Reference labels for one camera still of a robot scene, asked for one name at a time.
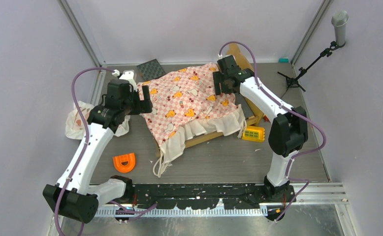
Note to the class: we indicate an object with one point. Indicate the grey microphone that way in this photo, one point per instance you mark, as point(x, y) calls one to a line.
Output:
point(339, 21)

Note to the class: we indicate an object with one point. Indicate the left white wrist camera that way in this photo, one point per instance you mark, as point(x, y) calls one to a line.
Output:
point(129, 75)

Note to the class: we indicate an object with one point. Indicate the orange plastic arch piece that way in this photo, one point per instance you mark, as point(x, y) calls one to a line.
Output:
point(124, 163)

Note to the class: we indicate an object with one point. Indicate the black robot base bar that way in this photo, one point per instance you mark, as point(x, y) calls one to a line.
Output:
point(233, 196)

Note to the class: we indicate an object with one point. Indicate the pink checkered duck blanket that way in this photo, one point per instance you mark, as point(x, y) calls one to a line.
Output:
point(184, 106)

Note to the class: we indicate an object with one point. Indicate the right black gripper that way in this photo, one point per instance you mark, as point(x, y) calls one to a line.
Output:
point(218, 77)

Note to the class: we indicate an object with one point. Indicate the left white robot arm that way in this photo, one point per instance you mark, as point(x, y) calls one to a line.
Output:
point(72, 195)

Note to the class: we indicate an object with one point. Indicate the teal small block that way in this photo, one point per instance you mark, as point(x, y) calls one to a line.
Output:
point(283, 60)

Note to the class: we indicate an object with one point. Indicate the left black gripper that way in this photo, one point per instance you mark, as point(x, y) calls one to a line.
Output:
point(143, 106)

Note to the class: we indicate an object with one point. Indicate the black microphone tripod stand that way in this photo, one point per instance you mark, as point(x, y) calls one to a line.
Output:
point(293, 82)

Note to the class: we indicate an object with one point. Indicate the yellow toy window block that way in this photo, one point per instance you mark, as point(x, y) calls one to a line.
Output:
point(254, 134)

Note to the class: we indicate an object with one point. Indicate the white floral pillow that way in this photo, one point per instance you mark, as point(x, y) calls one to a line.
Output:
point(74, 128)

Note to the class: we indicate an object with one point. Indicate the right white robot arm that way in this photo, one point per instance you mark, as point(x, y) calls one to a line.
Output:
point(288, 131)

